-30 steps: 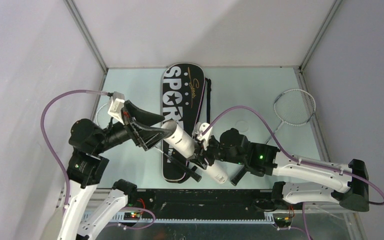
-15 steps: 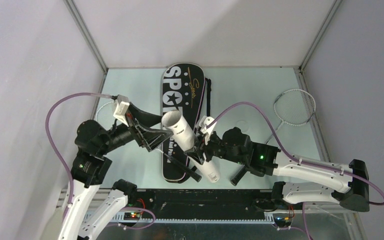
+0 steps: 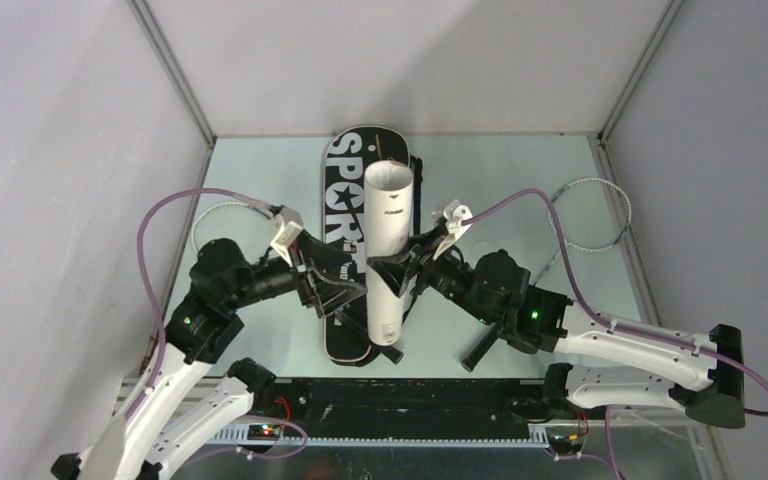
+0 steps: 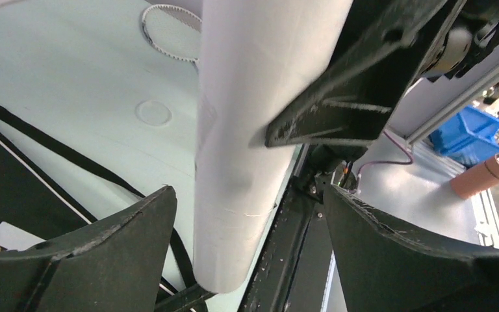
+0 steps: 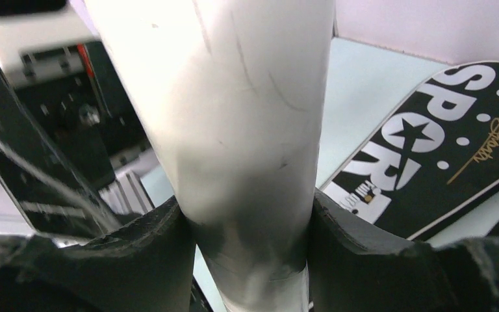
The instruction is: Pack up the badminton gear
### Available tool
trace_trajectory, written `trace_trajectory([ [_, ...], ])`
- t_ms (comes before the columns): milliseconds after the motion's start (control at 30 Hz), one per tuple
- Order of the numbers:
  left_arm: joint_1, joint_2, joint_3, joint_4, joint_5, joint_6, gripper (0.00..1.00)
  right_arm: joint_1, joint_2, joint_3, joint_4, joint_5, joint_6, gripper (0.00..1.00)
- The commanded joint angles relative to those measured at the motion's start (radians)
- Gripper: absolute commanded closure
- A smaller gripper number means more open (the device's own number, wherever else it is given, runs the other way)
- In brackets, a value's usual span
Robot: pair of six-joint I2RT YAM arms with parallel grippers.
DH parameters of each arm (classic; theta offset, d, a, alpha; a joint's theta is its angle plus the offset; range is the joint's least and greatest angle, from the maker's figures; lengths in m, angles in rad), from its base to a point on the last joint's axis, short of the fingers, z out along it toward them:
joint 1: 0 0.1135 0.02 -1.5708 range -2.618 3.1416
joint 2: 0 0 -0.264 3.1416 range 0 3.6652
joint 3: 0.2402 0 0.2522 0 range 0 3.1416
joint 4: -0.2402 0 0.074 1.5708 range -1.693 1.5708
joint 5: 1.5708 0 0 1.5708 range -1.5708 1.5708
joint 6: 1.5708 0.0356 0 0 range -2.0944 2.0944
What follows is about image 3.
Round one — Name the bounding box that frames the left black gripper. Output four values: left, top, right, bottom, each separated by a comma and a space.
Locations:
227, 228, 368, 315

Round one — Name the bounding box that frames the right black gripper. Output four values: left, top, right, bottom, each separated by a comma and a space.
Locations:
368, 226, 495, 325

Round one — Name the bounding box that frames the white shuttlecock tube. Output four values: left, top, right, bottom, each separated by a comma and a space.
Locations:
363, 160, 414, 346

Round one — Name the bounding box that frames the badminton racket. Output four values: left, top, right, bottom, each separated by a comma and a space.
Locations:
461, 177, 632, 372
188, 201, 401, 368

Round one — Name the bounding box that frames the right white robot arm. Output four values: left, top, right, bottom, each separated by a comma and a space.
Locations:
366, 228, 746, 429

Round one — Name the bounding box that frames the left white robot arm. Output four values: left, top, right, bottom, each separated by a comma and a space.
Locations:
51, 232, 366, 479

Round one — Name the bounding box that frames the black sport racket bag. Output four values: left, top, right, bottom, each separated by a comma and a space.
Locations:
321, 125, 424, 368

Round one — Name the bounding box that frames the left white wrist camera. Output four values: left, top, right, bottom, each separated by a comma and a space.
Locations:
269, 206, 304, 267

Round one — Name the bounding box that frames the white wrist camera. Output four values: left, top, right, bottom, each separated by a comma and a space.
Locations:
269, 206, 304, 267
432, 199, 473, 259

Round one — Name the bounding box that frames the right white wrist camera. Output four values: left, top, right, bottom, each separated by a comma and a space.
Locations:
432, 199, 473, 259

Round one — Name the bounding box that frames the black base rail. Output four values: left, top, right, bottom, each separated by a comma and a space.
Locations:
214, 377, 614, 441

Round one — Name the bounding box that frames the white slotted cable duct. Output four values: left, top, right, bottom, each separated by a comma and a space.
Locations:
206, 423, 549, 448

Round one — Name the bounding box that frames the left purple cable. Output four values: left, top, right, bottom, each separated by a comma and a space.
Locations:
122, 188, 279, 419

